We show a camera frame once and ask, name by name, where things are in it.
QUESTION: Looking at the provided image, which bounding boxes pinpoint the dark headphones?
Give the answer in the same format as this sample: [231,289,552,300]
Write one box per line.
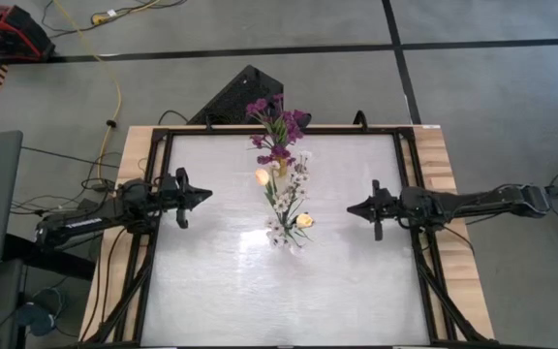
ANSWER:
[15,286,67,338]

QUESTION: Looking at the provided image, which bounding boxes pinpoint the clear glass vase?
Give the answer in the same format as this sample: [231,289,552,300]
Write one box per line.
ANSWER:
[264,217,305,257]

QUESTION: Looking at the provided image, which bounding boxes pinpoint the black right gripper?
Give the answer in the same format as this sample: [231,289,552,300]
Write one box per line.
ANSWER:
[346,178,407,242]

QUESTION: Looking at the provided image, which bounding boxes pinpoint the black perforated box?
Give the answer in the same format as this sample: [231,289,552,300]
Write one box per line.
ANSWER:
[187,64,285,126]

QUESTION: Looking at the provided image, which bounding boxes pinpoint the yellow floor cable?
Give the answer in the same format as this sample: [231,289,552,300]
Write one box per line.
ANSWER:
[50,0,123,181]

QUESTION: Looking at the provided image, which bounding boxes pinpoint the white artificial flower bunch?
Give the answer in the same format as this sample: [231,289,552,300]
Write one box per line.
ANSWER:
[271,149,315,234]
[263,191,304,249]

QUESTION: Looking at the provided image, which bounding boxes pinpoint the red and black crate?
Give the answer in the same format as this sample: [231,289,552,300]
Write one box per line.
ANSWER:
[0,3,56,63]

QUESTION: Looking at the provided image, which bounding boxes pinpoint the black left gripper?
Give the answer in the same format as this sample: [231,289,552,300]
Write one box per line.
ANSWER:
[157,167,214,231]

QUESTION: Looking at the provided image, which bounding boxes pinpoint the dark artificial tulip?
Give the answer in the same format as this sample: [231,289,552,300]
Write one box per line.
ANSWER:
[288,111,313,142]

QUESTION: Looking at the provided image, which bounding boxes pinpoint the peach artificial tulip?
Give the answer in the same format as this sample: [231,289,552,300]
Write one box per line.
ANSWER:
[283,211,316,241]
[254,167,290,234]

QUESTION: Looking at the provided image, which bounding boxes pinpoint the purple artificial flower bunch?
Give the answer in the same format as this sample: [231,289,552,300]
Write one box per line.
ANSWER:
[245,93,309,161]
[249,134,299,167]

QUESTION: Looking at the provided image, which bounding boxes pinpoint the white glossy table sheet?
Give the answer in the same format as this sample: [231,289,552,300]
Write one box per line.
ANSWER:
[140,134,430,346]

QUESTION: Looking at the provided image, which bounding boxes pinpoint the black metal table frame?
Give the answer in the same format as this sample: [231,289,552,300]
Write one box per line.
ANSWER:
[80,124,498,349]

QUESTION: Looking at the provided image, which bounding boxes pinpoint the black floor beam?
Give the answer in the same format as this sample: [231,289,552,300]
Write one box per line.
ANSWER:
[2,235,97,282]

